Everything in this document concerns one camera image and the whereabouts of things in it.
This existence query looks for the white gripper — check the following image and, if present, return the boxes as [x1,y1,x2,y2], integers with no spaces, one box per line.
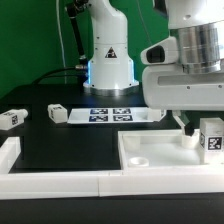
[142,65,224,136]

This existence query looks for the white square table top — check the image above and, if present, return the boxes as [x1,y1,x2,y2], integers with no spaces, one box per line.
[118,129,204,170]

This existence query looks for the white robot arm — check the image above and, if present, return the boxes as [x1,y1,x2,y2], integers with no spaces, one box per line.
[66,0,224,121]

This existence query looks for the white marker sheet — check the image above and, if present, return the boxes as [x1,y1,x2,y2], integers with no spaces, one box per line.
[67,107,151,125]

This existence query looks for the white U-shaped fence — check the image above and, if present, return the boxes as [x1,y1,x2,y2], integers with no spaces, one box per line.
[0,137,224,200]

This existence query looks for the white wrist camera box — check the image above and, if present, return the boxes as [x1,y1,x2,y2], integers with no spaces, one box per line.
[140,36,179,65]

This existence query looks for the black cable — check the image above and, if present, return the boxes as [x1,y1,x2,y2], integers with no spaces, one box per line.
[31,64,89,86]

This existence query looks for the white hanging cable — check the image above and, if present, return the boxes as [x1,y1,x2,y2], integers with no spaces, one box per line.
[55,0,68,85]

